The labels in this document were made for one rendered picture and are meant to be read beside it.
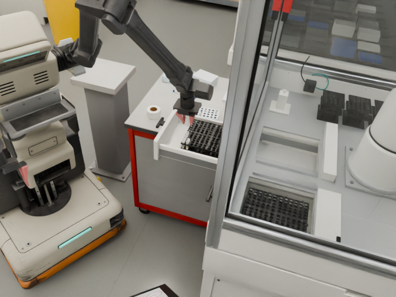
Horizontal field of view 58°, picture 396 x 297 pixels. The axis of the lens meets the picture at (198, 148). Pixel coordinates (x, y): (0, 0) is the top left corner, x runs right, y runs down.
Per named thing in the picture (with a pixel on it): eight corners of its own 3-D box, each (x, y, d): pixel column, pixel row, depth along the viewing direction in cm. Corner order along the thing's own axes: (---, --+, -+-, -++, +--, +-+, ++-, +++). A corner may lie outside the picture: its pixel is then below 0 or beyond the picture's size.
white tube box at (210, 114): (192, 121, 182) (193, 115, 180) (195, 112, 188) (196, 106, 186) (216, 125, 181) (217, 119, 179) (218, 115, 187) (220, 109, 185)
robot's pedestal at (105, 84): (86, 171, 255) (67, 79, 203) (106, 145, 276) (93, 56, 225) (125, 182, 249) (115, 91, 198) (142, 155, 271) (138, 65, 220)
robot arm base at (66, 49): (81, 41, 143) (52, 49, 137) (87, 35, 137) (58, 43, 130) (89, 61, 145) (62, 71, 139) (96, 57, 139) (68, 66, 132)
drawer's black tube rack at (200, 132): (180, 154, 153) (180, 142, 148) (192, 129, 165) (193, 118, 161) (230, 167, 149) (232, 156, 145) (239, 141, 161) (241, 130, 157)
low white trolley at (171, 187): (132, 215, 229) (124, 122, 178) (167, 154, 274) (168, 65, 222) (220, 242, 219) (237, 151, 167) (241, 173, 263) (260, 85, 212)
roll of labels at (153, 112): (144, 115, 183) (144, 109, 181) (153, 109, 187) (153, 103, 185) (154, 121, 180) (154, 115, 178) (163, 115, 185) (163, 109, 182)
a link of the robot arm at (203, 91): (181, 63, 129) (174, 85, 127) (211, 70, 126) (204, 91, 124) (188, 79, 140) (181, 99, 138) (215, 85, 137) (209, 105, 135)
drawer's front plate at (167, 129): (154, 159, 152) (153, 140, 144) (177, 121, 172) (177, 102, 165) (157, 161, 151) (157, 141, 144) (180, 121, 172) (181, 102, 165)
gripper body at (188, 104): (178, 101, 146) (177, 86, 141) (201, 106, 144) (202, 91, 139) (172, 111, 142) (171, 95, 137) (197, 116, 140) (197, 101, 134)
